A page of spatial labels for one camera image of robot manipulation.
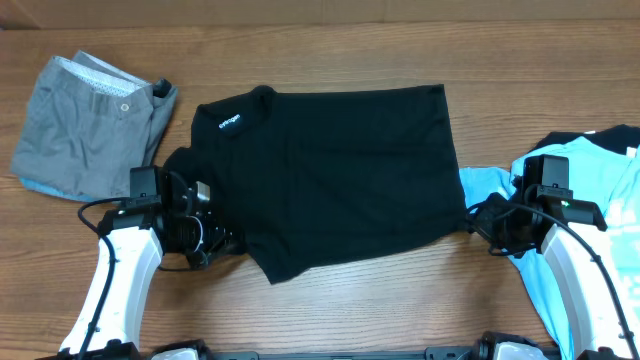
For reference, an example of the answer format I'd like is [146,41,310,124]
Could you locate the light blue t-shirt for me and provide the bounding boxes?
[460,136,639,359]

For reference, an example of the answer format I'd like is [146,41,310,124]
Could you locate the grey folded shorts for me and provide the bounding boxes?
[10,51,178,200]

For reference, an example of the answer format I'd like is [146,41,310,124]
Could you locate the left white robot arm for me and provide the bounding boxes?
[55,175,246,359]

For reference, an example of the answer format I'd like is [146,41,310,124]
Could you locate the black t-shirt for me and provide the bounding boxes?
[165,85,466,284]

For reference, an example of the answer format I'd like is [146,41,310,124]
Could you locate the light blue cloth under shorts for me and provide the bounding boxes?
[20,178,93,203]

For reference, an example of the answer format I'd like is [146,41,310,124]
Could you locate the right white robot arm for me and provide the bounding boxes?
[466,193,639,359]

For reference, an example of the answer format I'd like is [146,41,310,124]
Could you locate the black garment under blue shirt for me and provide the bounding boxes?
[533,124,639,155]

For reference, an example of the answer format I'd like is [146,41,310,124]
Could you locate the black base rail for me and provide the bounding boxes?
[212,346,474,360]

